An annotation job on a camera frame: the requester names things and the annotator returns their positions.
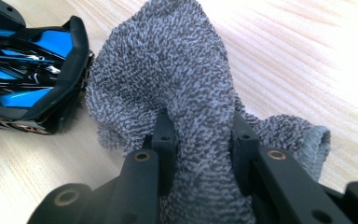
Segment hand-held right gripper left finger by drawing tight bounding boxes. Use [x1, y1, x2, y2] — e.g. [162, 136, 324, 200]
[111, 108, 180, 224]

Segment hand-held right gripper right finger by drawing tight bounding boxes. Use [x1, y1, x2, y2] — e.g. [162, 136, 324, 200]
[229, 111, 352, 224]

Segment blue toy car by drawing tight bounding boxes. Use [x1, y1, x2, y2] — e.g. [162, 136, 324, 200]
[0, 15, 95, 135]

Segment grey sock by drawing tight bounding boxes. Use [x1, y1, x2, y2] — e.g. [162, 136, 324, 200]
[85, 0, 332, 224]

